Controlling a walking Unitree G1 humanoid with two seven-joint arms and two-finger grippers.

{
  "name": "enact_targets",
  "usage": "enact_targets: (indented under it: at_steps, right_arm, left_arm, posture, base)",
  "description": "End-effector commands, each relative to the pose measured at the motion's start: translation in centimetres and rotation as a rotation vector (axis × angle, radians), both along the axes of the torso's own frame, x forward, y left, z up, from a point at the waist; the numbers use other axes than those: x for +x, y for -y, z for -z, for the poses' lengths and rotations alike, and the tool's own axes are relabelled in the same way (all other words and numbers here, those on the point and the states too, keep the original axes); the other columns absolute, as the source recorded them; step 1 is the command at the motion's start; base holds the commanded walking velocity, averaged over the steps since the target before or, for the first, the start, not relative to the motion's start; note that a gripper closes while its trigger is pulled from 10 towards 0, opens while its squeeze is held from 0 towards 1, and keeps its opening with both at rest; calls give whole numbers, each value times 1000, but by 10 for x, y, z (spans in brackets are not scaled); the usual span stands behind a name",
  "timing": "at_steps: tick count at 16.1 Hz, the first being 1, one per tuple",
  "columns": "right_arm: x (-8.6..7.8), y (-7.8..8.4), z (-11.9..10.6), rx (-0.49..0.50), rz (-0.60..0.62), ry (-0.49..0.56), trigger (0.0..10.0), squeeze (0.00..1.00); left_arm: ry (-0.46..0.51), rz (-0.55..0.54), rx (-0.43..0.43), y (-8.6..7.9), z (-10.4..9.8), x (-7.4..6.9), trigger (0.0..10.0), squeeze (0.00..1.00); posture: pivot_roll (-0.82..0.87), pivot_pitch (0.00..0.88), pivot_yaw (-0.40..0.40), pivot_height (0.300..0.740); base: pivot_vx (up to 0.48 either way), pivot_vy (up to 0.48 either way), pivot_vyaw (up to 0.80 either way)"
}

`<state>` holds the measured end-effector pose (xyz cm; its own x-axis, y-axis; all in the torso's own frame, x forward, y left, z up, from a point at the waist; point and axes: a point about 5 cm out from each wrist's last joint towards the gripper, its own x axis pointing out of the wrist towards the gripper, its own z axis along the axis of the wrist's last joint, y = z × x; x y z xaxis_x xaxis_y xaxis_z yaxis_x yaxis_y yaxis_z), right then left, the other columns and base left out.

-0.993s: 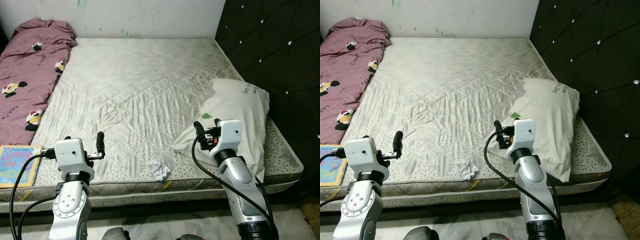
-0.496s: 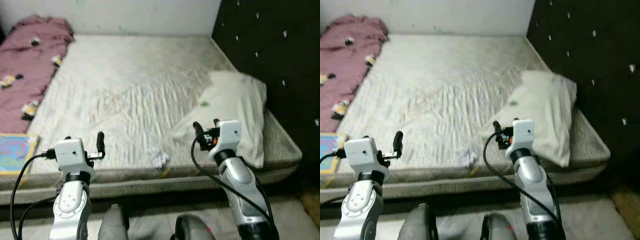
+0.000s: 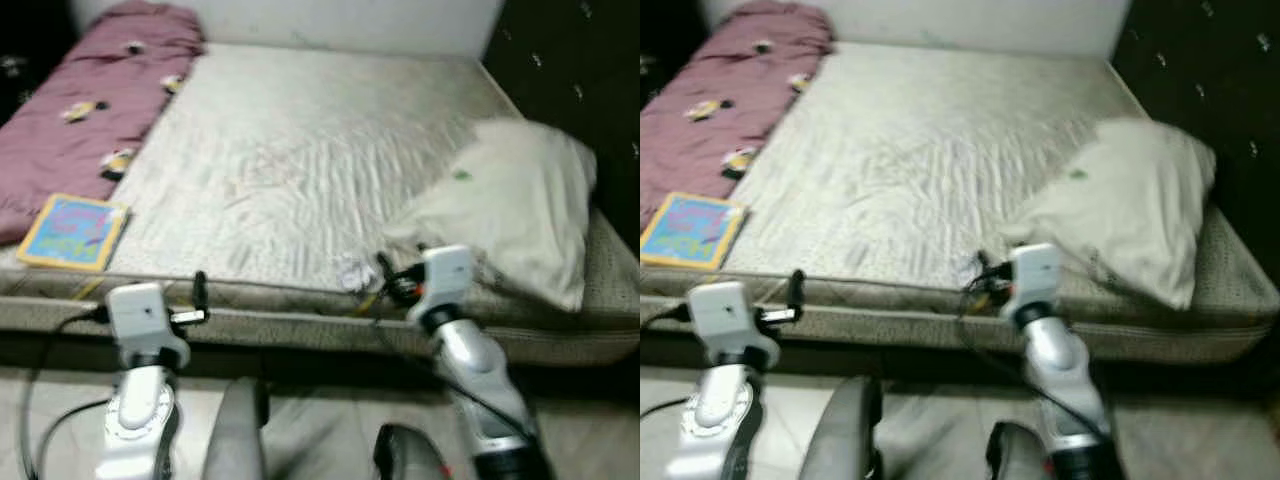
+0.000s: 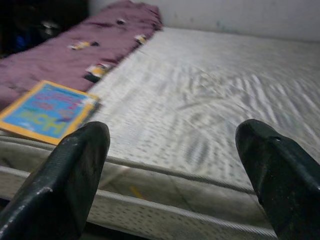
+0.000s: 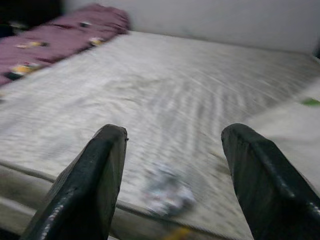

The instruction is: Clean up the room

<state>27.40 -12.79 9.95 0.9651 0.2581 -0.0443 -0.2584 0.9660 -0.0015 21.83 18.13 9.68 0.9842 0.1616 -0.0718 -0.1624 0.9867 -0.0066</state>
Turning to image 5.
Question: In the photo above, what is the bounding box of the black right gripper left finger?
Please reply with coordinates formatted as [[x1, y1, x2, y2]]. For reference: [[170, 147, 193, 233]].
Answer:
[[19, 124, 128, 240]]

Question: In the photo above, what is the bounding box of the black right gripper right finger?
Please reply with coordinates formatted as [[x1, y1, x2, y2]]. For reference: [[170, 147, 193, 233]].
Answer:
[[220, 123, 320, 240]]

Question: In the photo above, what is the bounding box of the white printed pillow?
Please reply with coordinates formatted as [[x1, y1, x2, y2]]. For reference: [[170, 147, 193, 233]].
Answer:
[[243, 82, 320, 193]]

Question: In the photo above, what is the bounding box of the plastic wrapper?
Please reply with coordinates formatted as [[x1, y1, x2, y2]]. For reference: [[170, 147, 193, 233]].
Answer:
[[142, 162, 196, 217]]

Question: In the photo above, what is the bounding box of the grey quilted mattress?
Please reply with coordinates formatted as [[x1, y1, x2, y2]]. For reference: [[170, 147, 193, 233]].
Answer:
[[0, 31, 320, 240]]

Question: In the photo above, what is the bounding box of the purple cartoon print blanket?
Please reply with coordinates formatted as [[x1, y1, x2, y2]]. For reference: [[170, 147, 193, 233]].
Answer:
[[0, 5, 131, 87]]

